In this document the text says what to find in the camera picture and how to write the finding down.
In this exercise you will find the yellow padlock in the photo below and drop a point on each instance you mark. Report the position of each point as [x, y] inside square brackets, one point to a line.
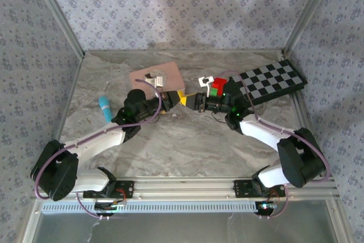
[184, 100]

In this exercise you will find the pink tin box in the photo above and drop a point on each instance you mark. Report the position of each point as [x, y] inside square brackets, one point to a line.
[173, 76]

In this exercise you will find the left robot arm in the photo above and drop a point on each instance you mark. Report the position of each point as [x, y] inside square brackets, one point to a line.
[94, 140]

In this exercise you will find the green wooden cube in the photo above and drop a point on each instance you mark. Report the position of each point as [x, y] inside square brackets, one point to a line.
[214, 92]

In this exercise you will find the light blue tube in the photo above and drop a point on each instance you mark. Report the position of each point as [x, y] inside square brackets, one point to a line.
[104, 107]

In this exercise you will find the black and grey chessboard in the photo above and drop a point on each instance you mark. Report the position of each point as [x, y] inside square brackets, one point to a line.
[273, 79]

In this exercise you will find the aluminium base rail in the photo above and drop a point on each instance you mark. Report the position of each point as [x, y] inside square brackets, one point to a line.
[182, 187]

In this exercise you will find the aluminium frame post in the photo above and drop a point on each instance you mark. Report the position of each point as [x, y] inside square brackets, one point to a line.
[308, 12]
[58, 14]

